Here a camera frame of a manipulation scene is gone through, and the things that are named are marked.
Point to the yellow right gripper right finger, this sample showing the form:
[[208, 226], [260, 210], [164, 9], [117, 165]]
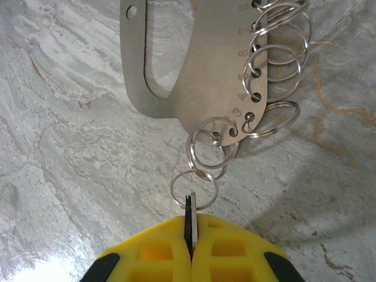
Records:
[[229, 232]]

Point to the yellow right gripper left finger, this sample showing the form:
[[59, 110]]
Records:
[[164, 235]]

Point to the black key tag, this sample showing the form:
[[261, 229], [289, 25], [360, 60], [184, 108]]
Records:
[[187, 223]]

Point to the silver key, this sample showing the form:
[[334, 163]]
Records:
[[194, 223]]

